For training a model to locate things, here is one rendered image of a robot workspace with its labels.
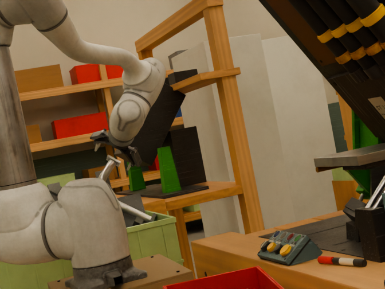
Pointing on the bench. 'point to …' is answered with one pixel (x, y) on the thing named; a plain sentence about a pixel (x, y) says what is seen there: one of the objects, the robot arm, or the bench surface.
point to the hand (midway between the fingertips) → (113, 156)
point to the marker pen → (342, 261)
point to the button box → (309, 250)
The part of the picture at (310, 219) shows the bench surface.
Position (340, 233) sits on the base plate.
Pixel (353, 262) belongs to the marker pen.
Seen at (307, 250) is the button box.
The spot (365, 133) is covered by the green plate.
